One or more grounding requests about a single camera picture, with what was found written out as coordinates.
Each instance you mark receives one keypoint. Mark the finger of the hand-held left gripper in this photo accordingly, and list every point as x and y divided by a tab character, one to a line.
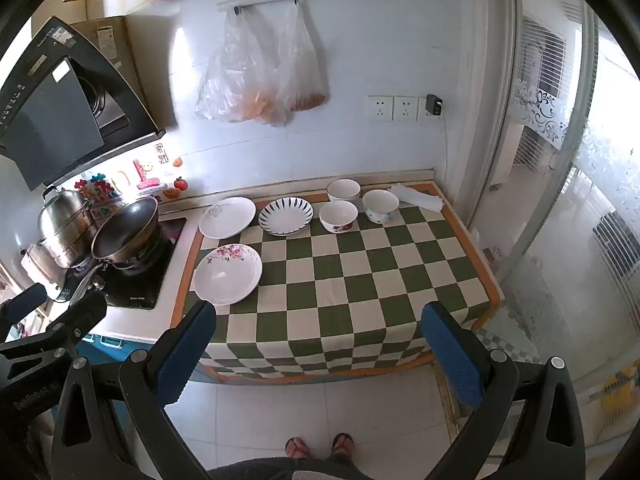
75	317
22	302

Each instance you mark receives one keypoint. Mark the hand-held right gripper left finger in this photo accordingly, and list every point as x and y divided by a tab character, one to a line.
185	355

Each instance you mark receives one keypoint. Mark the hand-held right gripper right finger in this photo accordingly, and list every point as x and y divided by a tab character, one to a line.
450	355

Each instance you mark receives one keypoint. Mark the white bowl with blue pattern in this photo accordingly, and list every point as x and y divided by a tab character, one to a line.
380	207

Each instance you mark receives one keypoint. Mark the small stainless steel pot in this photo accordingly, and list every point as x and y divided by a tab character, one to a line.
40	270

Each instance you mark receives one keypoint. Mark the black induction cooktop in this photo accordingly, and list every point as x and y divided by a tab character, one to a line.
137	290

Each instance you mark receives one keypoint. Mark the stainless steel steamer pot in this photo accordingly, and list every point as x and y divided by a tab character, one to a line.
62	225

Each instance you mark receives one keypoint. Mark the white plate with pink flowers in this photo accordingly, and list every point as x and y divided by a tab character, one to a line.
227	275

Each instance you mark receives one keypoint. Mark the dark wok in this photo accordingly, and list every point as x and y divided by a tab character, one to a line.
125	227

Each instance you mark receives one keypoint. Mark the green checkered tablecloth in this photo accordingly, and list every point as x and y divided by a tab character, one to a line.
350	285

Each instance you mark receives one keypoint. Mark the person's right foot in sandal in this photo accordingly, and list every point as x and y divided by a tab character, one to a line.
342	443

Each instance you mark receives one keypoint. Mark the person's foot in sandal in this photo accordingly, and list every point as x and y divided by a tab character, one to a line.
342	443
296	447

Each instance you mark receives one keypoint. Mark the plain white plate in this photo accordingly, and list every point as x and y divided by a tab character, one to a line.
227	217

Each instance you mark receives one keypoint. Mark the person's left foot in sandal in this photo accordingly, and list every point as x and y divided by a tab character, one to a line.
296	447

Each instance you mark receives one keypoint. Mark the person's dark clothing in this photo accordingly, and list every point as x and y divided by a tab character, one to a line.
280	467

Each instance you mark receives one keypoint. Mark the frosted glass sliding door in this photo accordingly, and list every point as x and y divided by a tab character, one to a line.
575	260

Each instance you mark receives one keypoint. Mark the folded white cloth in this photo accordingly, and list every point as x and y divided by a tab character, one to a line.
417	197

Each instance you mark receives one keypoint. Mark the white plate with black stripes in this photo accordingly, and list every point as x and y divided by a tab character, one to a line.
286	216

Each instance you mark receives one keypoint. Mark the white bowl with red flowers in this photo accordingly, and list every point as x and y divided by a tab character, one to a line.
338	219

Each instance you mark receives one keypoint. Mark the black range hood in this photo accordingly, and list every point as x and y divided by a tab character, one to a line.
50	120

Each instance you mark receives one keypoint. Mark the black plug charger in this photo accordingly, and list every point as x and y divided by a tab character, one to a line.
434	105

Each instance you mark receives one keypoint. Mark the large clear plastic bag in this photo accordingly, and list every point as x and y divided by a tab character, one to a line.
235	75

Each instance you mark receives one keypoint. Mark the small clear plastic bag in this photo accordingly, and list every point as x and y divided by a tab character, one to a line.
302	70

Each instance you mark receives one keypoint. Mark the colourful wall stickers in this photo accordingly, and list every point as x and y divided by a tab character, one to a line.
100	195

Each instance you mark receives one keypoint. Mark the pink wall hook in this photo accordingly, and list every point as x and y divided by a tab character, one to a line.
146	177

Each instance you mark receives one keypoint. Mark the red fruit wall sticker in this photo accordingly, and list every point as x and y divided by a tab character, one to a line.
179	185

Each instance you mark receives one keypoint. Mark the white wall outlet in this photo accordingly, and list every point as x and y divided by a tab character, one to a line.
421	116
380	108
405	108

